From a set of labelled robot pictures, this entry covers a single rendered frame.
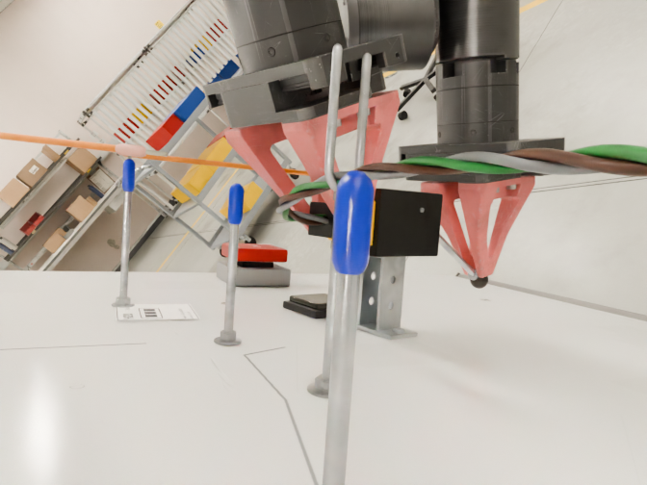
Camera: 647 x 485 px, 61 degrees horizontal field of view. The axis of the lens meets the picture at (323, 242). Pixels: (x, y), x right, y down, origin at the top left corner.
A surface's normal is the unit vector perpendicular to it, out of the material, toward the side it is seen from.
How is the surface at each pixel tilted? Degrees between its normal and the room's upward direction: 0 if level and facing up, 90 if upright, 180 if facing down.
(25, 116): 90
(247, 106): 62
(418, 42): 102
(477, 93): 66
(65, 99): 90
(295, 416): 53
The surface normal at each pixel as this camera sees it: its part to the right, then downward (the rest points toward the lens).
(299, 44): 0.15, 0.29
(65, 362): 0.07, -0.99
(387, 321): 0.63, 0.10
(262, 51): -0.42, 0.40
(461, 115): -0.62, 0.18
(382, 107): 0.69, 0.42
